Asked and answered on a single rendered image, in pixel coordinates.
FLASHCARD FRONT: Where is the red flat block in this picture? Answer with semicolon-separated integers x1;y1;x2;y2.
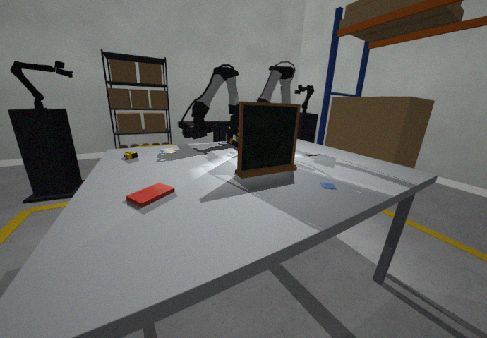
126;183;175;208

